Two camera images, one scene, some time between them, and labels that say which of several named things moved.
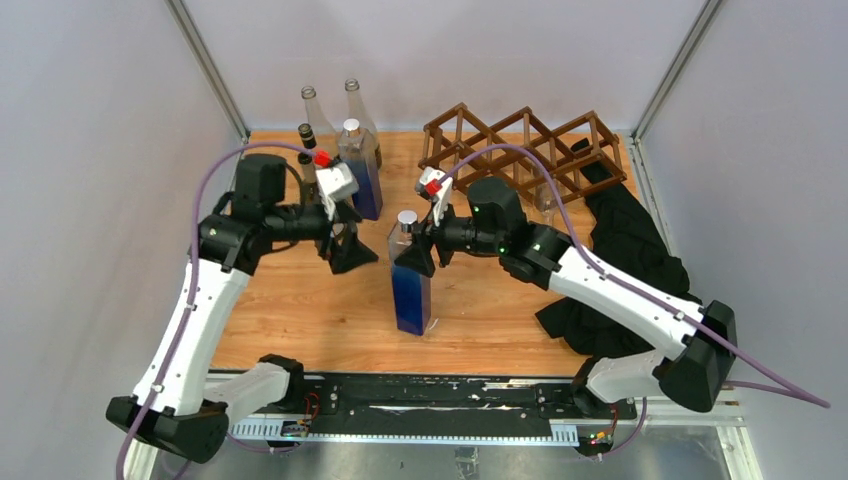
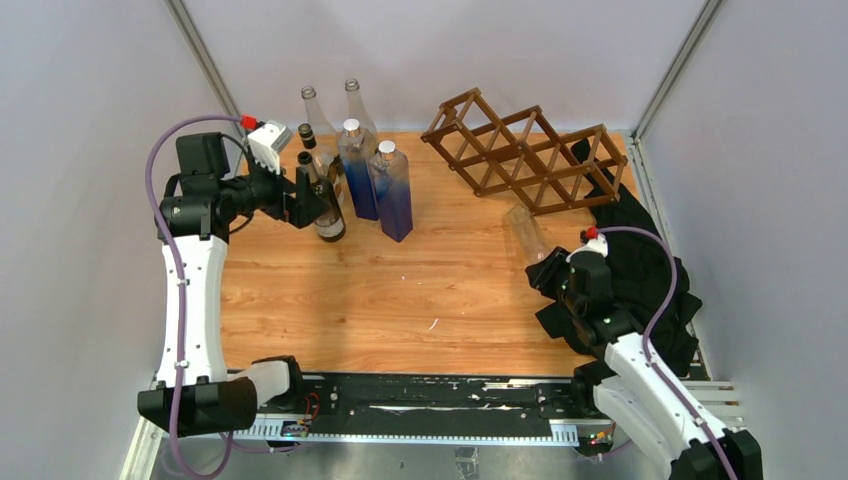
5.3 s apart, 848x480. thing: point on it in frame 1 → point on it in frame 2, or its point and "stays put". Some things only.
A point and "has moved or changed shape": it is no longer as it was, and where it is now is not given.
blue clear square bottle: x=357 y=148 stays put
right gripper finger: x=417 y=255 → x=550 y=276
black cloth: x=621 y=238 stays put
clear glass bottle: x=544 y=196 has moved or changed shape
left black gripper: x=350 y=251 → x=301 y=208
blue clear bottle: x=411 y=288 → x=391 y=175
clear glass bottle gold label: x=357 y=111 stays put
